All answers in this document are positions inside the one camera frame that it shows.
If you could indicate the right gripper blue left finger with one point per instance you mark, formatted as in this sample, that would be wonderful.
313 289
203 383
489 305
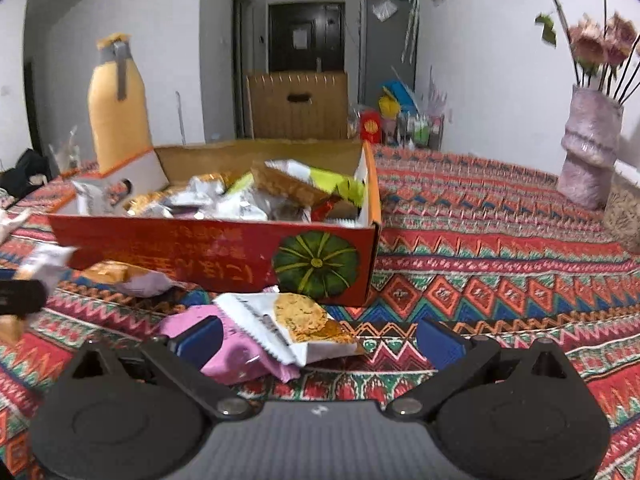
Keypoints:
200 342

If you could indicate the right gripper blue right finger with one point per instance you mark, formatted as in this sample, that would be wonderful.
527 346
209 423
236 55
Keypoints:
440 345

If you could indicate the pink snack packet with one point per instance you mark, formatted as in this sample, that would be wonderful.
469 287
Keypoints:
239 359

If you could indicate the white cookie snack packet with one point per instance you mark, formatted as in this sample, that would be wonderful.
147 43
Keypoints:
292 328

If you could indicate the white work glove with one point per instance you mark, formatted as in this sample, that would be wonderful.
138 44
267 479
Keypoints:
8 223

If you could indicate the purple orange snack packet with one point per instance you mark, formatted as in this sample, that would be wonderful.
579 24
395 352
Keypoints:
131 280

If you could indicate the patterned red tablecloth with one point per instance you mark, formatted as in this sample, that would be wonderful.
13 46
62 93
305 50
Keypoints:
487 247

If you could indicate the drinking glass with straw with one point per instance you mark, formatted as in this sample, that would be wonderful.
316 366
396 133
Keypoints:
67 154

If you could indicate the orange cardboard snack box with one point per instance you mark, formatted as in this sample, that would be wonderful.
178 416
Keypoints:
332 264

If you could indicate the green snack packet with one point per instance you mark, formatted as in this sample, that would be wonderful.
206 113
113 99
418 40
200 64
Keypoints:
348 188

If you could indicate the yellow thermos jug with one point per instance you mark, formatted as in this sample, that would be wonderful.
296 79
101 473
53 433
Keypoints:
117 105

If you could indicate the woven tissue basket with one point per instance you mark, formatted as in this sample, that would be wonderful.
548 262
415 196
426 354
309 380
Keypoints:
622 213

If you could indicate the red gift bag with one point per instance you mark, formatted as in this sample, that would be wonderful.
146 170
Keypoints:
370 127

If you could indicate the brown cardboard box on floor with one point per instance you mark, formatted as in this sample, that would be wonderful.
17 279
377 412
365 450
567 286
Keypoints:
298 105

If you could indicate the pink ceramic vase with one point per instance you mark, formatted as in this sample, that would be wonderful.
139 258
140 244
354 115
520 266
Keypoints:
591 140

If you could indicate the dark entrance door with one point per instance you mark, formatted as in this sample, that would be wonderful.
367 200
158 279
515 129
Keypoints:
306 37

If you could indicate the grey refrigerator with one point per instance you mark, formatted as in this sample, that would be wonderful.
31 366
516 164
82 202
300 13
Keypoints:
388 40

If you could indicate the dried pink flowers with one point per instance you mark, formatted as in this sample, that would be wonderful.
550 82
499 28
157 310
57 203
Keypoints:
606 51

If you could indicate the wire storage cart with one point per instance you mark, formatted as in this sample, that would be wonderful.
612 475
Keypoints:
420 132

